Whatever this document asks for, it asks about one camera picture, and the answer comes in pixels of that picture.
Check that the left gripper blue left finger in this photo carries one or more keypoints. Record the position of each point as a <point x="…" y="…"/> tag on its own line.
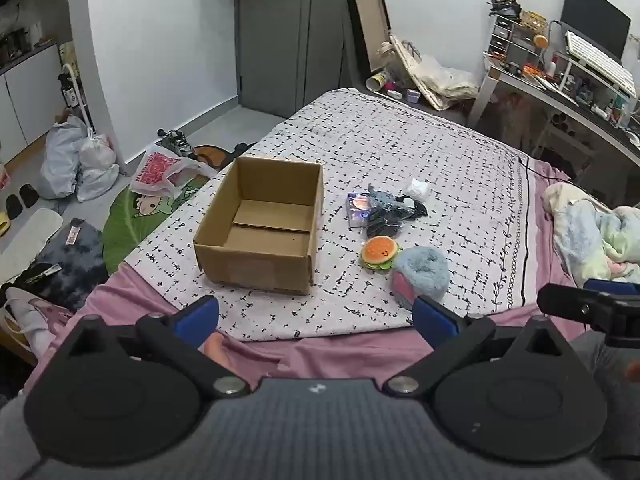
<point x="175" y="340"/>

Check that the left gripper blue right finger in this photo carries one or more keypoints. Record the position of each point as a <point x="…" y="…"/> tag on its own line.
<point x="455" y="341"/>

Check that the fluffy blue pink plush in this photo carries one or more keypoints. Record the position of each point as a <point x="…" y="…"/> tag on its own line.
<point x="419" y="271"/>

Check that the orange burger plush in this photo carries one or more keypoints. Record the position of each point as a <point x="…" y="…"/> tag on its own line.
<point x="378" y="253"/>

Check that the black stitched plush toy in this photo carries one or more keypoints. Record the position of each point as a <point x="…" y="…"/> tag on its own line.
<point x="387" y="219"/>

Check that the blue tissue pack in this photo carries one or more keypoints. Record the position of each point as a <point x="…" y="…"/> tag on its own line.
<point x="357" y="208"/>

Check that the grey denim plush toy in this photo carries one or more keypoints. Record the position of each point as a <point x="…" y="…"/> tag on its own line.
<point x="384" y="200"/>

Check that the white crumpled soft pouch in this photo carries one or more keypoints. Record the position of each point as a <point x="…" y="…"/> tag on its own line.
<point x="417" y="189"/>

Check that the pastel fluffy blanket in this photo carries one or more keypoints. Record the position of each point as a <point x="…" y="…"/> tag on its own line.
<point x="593" y="241"/>

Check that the blue tie-dye rug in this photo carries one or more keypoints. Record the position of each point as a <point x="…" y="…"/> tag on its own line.
<point x="68" y="268"/>

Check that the green leaf cartoon rug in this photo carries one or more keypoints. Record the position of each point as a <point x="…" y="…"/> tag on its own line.
<point x="133" y="217"/>

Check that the brown cardboard box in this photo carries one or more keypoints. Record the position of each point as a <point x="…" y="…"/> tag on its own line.
<point x="261" y="229"/>

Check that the white black patterned blanket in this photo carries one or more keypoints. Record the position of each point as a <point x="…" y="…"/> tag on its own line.
<point x="481" y="214"/>

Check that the white red plastic bag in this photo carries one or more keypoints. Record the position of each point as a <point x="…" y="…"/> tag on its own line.
<point x="163" y="173"/>

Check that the black slippers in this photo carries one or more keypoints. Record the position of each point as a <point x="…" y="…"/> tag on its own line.
<point x="219" y="158"/>

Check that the grey sneakers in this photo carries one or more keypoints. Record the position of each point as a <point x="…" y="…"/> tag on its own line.
<point x="175" y="141"/>

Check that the white garbage bags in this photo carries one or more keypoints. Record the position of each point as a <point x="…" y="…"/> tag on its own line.
<point x="77" y="161"/>

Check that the white desk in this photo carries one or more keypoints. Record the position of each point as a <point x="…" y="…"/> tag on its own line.
<point x="495" y="74"/>

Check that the white keyboard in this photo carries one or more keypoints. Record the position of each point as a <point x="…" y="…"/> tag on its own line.
<point x="591" y="56"/>

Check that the cream tote bag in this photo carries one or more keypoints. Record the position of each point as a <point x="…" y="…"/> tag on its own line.
<point x="441" y="86"/>

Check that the paper cup tube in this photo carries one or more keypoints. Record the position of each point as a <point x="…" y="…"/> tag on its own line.
<point x="377" y="82"/>

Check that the white kitchen cabinet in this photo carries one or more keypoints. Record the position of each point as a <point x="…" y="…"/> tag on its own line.
<point x="30" y="99"/>

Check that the small drawer organizer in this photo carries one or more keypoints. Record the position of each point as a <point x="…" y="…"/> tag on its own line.
<point x="511" y="42"/>

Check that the black computer monitor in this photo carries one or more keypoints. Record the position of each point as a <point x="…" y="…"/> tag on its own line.
<point x="600" y="22"/>

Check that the dark grey door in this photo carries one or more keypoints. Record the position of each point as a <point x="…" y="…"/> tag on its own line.
<point x="289" y="52"/>

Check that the black framed board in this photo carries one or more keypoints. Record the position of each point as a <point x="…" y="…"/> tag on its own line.
<point x="370" y="29"/>

